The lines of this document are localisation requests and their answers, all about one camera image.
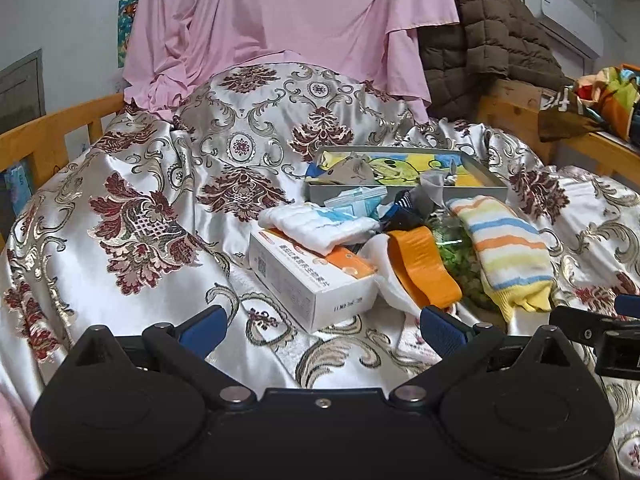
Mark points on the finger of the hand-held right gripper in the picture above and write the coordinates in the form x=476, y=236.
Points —
x=627, y=306
x=580, y=322

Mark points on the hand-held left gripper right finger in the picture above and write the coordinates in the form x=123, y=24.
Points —
x=440, y=327

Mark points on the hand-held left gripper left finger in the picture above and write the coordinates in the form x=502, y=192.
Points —
x=205, y=327

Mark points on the orange band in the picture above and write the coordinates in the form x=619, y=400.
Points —
x=425, y=265

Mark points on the striped sock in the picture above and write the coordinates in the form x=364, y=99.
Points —
x=505, y=250

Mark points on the grey tray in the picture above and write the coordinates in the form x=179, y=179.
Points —
x=400, y=194

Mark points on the white and blue sock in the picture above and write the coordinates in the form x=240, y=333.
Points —
x=310, y=227

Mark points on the bag of green pieces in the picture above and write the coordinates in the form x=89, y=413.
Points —
x=455, y=255

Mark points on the white and orange box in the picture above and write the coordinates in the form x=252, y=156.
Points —
x=300, y=280

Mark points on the dark blue sock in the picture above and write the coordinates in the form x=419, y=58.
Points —
x=405, y=215

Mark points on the grey sock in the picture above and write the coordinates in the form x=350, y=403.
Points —
x=435, y=185
x=352, y=170

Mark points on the floral satin blanket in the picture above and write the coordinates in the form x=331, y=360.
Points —
x=150, y=185

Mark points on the blue face mask packet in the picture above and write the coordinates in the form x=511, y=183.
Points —
x=355, y=200

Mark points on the cartoon print towel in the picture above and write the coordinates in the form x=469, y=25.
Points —
x=400, y=167

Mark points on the brown printed cloth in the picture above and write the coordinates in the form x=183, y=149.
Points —
x=555, y=115

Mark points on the colourful patterned cloth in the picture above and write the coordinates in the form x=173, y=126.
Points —
x=610, y=95

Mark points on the pink fleece clothing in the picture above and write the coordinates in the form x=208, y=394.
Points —
x=10, y=435

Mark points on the blue printed cloth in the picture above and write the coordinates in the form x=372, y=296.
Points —
x=12, y=190

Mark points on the white air conditioner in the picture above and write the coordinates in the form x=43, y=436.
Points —
x=560, y=10

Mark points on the brown quilted jacket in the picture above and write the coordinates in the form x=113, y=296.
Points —
x=480, y=25

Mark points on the pink sheet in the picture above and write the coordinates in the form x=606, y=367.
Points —
x=280, y=10

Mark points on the wall poster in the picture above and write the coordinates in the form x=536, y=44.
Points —
x=127, y=20

